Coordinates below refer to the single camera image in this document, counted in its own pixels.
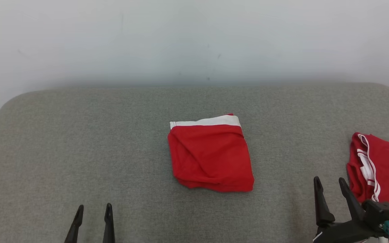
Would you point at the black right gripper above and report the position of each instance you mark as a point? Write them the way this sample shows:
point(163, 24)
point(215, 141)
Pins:
point(346, 233)

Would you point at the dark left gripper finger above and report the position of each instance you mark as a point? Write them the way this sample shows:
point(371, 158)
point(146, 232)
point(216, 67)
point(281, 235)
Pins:
point(74, 226)
point(109, 226)

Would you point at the red shorts with white stripe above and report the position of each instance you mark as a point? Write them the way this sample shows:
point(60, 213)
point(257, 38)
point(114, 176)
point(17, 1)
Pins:
point(211, 158)

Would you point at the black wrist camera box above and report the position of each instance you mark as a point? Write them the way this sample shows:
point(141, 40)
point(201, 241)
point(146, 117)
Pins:
point(382, 211)

